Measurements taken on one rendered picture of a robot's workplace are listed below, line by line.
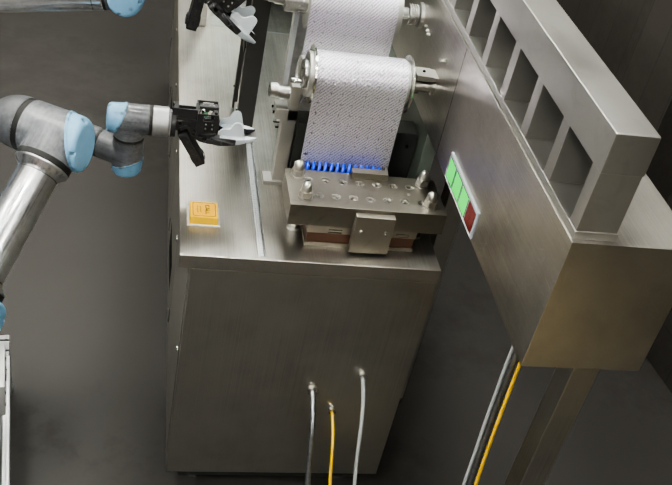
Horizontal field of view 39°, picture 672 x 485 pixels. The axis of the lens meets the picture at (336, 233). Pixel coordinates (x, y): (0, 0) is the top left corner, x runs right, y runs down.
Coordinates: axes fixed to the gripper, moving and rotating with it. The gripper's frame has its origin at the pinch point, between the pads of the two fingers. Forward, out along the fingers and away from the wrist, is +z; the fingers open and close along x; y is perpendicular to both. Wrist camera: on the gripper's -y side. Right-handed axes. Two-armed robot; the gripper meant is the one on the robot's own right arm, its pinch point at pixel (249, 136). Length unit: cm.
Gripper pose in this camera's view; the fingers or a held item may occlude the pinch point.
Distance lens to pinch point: 241.8
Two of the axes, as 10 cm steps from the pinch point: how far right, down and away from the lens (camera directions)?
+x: -1.3, -6.0, 7.9
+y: 1.9, -7.9, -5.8
